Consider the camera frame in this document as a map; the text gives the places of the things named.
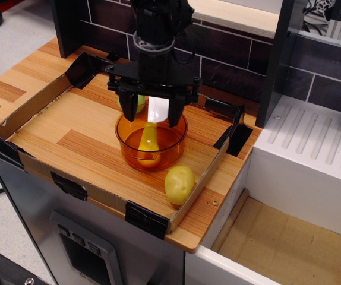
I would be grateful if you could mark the dark grey vertical post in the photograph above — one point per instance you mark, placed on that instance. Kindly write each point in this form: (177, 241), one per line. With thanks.
(289, 24)

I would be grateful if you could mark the white toy sink drainboard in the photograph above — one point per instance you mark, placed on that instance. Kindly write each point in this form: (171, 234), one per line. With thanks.
(295, 165)

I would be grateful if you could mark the orange transparent plastic pot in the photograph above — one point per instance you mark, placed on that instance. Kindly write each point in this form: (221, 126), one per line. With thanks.
(171, 141)

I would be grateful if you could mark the cardboard fence with black tape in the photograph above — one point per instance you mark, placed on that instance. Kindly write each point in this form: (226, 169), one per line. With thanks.
(64, 129)

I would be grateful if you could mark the yellow handled white toy knife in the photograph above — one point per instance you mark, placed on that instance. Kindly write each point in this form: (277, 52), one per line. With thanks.
(158, 109)

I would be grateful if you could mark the green toy apple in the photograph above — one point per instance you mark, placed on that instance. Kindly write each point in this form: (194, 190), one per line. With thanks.
(141, 103)

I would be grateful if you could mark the yellow toy potato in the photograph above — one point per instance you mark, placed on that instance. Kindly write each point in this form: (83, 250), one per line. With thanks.
(179, 183)

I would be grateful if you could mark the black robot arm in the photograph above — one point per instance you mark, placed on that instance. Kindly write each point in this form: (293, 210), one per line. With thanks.
(158, 23)

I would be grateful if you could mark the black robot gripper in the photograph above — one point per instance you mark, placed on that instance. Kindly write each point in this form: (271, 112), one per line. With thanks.
(154, 74)

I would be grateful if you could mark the grey toy oven front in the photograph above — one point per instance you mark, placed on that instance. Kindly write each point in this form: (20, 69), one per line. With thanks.
(82, 244)

